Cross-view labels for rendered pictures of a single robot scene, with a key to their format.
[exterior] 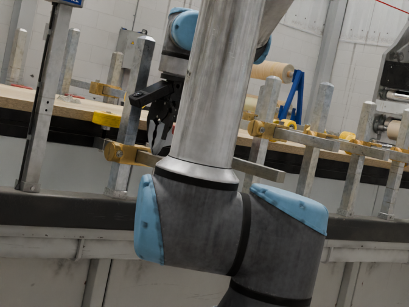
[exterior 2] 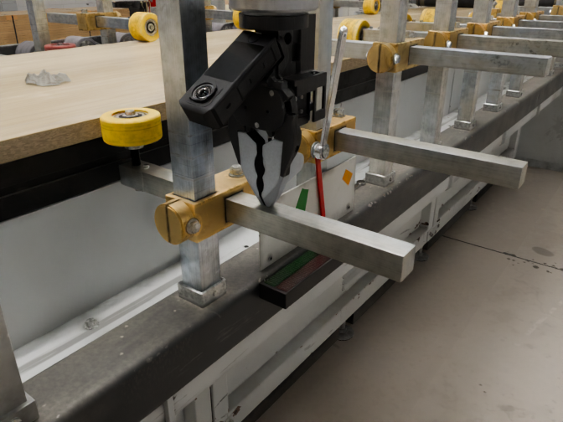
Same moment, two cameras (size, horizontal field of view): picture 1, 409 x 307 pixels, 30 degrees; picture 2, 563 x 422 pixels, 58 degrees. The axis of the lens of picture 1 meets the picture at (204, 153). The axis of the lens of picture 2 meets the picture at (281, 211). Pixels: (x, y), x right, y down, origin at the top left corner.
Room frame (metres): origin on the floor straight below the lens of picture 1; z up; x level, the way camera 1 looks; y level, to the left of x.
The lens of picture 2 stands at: (1.42, 0.21, 1.08)
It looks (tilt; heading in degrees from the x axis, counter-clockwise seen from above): 25 degrees down; 350
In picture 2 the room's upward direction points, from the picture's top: straight up
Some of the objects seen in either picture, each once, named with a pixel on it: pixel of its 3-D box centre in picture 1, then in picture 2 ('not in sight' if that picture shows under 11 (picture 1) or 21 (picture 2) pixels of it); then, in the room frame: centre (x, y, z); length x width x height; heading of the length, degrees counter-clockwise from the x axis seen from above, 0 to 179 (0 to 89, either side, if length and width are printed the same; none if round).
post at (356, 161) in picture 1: (355, 169); (473, 64); (2.67, -0.53, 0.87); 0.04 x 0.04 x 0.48; 43
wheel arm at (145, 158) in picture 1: (143, 158); (242, 210); (1.99, 0.15, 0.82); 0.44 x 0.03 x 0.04; 43
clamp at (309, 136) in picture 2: not in sight; (318, 137); (2.18, 0.01, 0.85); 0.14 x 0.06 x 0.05; 133
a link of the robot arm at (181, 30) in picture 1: (193, 31); not in sight; (1.85, 0.09, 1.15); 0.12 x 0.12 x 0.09; 10
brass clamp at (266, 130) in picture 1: (268, 130); (395, 54); (2.34, -0.18, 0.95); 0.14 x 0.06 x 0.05; 133
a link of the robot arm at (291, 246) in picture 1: (277, 237); not in sight; (1.36, -0.16, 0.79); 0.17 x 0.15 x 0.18; 100
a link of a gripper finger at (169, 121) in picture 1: (165, 122); (279, 136); (1.94, 0.11, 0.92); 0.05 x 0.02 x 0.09; 43
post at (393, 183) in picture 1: (395, 172); (502, 49); (2.84, -0.71, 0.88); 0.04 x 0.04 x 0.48; 43
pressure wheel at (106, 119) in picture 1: (104, 131); (135, 151); (2.13, 0.29, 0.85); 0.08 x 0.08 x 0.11
